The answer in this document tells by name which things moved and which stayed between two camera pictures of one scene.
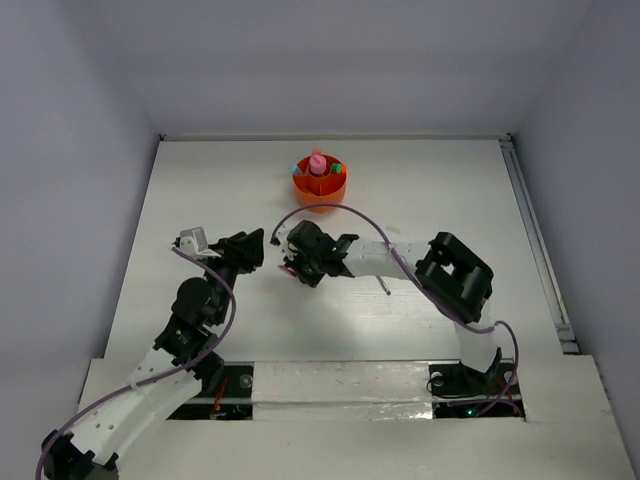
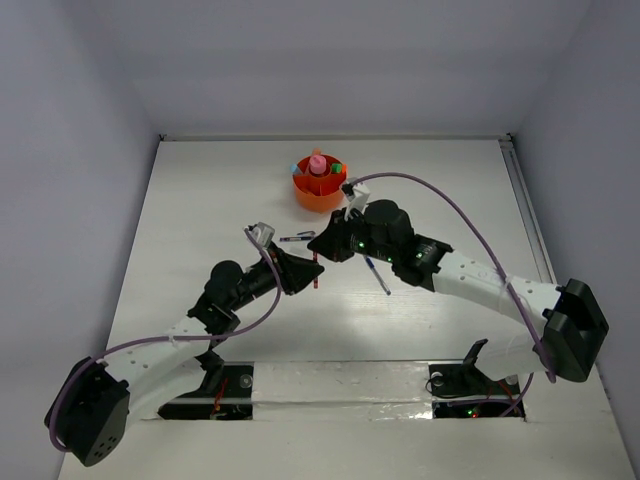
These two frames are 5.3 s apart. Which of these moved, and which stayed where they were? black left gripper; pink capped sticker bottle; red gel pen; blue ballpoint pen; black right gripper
Moved: red gel pen; black right gripper; black left gripper
Stayed: blue ballpoint pen; pink capped sticker bottle
